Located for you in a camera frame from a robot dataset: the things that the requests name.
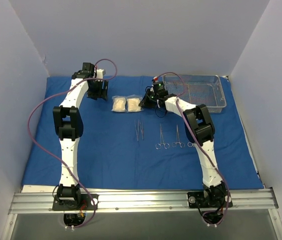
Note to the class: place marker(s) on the steel scissors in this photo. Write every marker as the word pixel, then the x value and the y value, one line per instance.
pixel 177 142

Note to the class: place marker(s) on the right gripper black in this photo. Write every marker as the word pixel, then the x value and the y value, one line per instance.
pixel 148 100

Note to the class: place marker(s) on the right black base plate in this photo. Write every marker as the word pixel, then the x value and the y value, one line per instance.
pixel 202 199

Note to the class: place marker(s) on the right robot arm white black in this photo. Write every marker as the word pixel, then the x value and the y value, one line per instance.
pixel 200 132

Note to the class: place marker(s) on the aluminium front rail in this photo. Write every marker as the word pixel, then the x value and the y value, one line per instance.
pixel 39 200

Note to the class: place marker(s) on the white gauze pack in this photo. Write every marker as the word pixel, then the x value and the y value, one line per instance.
pixel 133 102
pixel 119 104

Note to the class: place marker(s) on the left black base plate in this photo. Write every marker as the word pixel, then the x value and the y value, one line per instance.
pixel 84 202

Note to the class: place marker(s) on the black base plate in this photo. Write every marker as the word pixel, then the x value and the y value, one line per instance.
pixel 202 199
pixel 84 202

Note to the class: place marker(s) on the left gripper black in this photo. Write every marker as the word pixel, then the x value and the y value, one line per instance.
pixel 97 93

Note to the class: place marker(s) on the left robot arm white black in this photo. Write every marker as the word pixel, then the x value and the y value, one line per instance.
pixel 69 129

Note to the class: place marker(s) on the blue surgical drape cloth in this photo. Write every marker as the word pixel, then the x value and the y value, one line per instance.
pixel 110 157

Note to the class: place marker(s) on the steel scalpel handle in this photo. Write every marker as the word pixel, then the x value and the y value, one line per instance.
pixel 137 129

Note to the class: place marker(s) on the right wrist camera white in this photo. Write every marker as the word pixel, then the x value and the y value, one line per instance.
pixel 155 79

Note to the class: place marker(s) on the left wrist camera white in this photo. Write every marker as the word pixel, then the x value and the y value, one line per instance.
pixel 100 73

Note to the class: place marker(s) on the metal mesh instrument tray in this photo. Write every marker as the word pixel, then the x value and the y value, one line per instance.
pixel 199 89

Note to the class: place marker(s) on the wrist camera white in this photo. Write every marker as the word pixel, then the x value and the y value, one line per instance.
pixel 100 73
pixel 155 79

